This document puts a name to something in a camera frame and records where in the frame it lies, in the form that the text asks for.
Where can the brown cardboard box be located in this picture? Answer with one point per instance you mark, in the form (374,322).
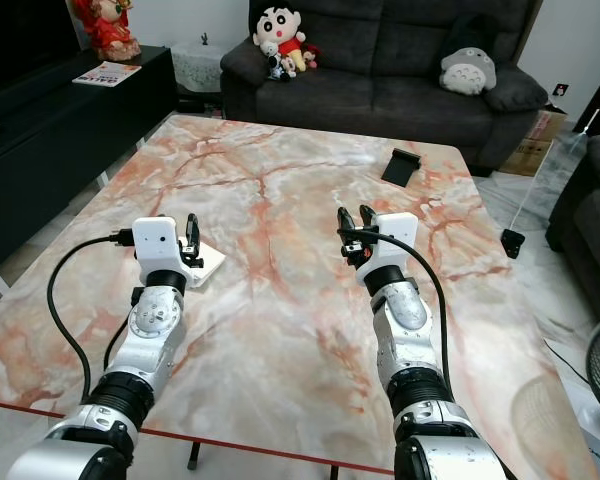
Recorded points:
(535,140)

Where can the small red plush toy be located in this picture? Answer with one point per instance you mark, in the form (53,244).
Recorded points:
(310,55)

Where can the black TV cabinet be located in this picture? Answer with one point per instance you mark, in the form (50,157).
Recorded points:
(60,160)

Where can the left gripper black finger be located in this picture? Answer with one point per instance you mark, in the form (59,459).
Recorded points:
(197,232)
(189,230)

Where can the red gold figurine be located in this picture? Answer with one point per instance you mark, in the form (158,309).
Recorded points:
(105,25)

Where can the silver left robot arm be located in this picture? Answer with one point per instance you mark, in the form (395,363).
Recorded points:
(158,320)

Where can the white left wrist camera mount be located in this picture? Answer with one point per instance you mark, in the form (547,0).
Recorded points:
(155,243)

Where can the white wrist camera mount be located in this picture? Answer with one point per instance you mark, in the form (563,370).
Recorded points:
(155,243)
(398,245)

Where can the black phone stand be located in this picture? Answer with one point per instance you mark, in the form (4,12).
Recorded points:
(400,165)

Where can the cartoon boy plush doll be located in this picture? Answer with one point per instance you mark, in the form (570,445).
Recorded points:
(280,32)

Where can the white trash piece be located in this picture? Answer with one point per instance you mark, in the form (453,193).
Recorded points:
(208,262)

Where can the grey Totoro plush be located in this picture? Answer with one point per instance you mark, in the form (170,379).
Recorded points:
(468,70)

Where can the white red magazine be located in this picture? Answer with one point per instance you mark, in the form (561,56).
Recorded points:
(106,74)

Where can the dark grey fabric sofa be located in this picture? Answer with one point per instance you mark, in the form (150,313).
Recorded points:
(380,95)

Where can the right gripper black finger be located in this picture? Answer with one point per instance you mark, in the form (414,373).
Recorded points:
(368,218)
(344,224)

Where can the black television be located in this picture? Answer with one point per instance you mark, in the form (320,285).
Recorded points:
(20,40)

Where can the dark armchair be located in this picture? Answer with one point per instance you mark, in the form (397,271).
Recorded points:
(590,200)

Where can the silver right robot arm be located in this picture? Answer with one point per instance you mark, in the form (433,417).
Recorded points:
(405,315)

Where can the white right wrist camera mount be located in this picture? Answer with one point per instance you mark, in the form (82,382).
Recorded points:
(398,245)

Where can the small black floor object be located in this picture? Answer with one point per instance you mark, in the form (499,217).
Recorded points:
(512,243)

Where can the white lace side table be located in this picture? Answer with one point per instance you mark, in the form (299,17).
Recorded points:
(198,66)

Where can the small black white plush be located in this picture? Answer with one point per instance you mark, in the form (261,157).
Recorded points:
(275,68)

